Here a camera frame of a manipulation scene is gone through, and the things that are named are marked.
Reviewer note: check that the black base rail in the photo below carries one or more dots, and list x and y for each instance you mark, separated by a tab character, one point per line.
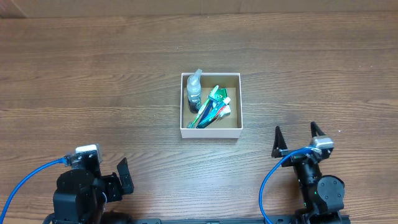
278	219

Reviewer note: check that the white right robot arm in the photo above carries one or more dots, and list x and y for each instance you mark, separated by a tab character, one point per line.
323	214

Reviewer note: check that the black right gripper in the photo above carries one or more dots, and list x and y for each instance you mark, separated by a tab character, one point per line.
298	158

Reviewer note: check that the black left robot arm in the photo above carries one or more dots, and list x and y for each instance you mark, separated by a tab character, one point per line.
108	217

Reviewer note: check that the green toothbrush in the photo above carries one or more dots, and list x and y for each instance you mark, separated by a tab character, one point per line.
192	123

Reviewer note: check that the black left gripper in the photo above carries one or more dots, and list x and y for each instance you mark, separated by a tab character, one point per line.
116	182

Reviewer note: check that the clear spray bottle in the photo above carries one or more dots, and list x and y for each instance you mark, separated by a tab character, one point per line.
194	91

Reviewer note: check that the green soap box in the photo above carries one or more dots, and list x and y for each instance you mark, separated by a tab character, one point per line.
220	94

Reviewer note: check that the small toothpaste tube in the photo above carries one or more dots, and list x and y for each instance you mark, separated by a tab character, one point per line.
212	116

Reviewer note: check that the blue disposable razor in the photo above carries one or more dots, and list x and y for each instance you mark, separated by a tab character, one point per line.
208	106

